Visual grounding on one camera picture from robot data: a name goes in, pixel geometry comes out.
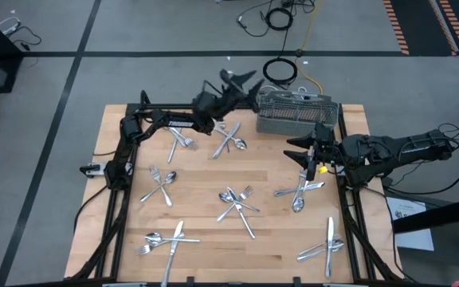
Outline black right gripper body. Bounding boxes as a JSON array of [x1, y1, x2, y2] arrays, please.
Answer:
[[307, 122, 336, 180]]

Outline black aluminium table frame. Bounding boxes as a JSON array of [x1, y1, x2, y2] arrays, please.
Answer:
[[65, 90, 404, 287]]

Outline yellow cable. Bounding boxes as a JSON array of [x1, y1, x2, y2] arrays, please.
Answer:
[[292, 0, 325, 95]]

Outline black metal stand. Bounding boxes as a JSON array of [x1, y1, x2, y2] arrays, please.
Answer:
[[392, 194, 459, 287]]

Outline metal clamp bracket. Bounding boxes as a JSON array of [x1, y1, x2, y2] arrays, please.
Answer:
[[80, 162, 107, 179]]

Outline wooden utensils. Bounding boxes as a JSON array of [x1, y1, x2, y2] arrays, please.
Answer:
[[167, 128, 185, 163]]

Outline black cable coil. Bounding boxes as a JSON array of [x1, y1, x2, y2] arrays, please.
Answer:
[[265, 6, 294, 32], [261, 57, 299, 85]]

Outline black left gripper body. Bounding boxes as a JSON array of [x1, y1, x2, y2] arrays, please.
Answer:
[[213, 82, 257, 120]]

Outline grey mesh cutlery basket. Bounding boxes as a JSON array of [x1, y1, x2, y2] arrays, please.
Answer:
[[255, 89, 340, 137]]

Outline white paper sheet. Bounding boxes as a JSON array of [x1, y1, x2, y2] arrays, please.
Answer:
[[386, 197, 436, 252]]

